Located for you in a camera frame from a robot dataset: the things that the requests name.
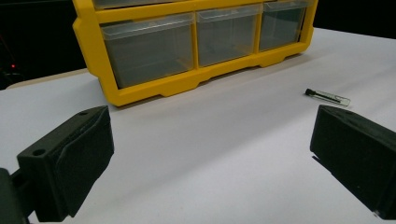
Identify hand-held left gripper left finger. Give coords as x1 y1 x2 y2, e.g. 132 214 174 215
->
16 105 115 223

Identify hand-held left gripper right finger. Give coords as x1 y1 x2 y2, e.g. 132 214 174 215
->
309 104 396 220

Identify clear glass vial black cap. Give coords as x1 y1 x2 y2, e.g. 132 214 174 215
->
304 88 352 107

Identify yellow drawer cabinet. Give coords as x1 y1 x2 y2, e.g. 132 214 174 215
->
72 0 319 107

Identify clear plastic drawer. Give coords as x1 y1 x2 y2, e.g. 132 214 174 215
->
100 12 196 90
195 4 262 67
259 0 309 52

